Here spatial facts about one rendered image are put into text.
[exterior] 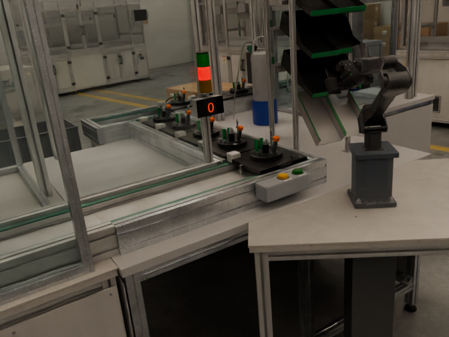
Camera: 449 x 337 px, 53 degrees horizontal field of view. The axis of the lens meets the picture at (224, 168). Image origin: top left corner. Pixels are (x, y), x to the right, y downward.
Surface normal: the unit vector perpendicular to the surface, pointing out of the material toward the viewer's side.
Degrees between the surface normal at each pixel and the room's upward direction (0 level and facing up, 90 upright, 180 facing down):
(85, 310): 90
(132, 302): 90
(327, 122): 45
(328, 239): 0
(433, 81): 90
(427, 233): 0
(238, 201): 90
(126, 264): 0
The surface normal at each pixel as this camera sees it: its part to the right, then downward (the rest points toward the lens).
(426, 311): -0.08, -0.94
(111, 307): 0.53, 0.25
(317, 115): 0.21, -0.46
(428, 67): -0.75, 0.28
